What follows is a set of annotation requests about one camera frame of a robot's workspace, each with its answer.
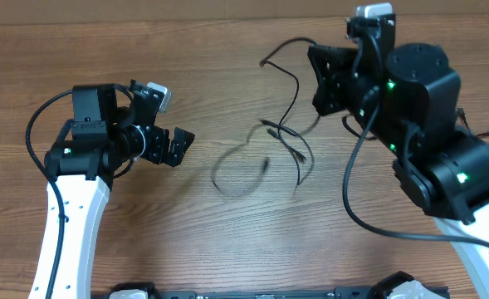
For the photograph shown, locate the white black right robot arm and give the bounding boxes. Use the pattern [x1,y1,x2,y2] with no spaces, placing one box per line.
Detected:
[307,12,489,298]

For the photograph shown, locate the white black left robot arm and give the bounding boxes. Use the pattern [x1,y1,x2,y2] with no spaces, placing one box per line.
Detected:
[25,80,195,298]

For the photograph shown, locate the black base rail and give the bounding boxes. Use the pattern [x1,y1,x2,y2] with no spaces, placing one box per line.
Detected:
[90,272,451,299]

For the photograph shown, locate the black USB cable blue plug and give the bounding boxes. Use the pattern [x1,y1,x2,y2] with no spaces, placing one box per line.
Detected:
[258,37,324,187]

